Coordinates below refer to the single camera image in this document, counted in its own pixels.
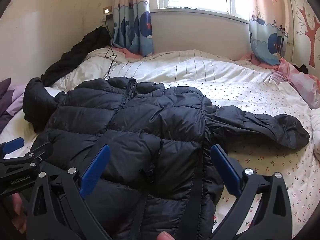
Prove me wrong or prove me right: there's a black puffer jacket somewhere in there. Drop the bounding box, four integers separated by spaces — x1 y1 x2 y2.
22 76 310 240

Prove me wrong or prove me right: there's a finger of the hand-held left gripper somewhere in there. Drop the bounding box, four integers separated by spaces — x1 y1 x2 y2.
0 137 25 159
26 142 54 167

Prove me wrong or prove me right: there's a white wardrobe with tree decal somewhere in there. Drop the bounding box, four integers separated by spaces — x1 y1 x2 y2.
285 0 320 71

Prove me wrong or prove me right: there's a purple blanket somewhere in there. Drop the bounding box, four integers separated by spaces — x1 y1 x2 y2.
0 77 27 133

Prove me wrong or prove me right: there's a blue cartoon print curtain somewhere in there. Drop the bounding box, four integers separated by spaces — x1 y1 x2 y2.
246 0 293 65
111 0 154 57

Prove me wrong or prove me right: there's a black charging cable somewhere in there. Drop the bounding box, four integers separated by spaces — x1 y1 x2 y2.
101 17 118 79

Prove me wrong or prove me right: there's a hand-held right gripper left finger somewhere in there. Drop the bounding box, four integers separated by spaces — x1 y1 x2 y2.
26 144 113 240

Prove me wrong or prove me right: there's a person's left hand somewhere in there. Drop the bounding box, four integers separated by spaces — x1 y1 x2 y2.
10 192 28 233

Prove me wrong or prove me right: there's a cream quilt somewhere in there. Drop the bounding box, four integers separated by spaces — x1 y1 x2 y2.
310 107 320 160

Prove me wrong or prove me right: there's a pink blanket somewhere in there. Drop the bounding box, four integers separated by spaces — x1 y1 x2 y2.
271 57 320 110

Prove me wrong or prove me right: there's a cherry print bedsheet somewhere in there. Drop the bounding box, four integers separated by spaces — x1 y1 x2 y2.
0 80 316 240

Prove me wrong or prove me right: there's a dark crumpled garment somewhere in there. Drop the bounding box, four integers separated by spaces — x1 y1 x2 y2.
41 26 113 87

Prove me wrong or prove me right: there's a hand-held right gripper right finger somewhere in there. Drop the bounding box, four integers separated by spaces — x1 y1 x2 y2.
209 144 293 240

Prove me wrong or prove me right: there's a cherry print bed sheet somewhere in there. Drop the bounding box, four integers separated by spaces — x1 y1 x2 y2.
44 47 278 93

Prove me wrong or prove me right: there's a wall power outlet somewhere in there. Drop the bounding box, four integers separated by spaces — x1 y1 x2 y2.
101 6 113 22

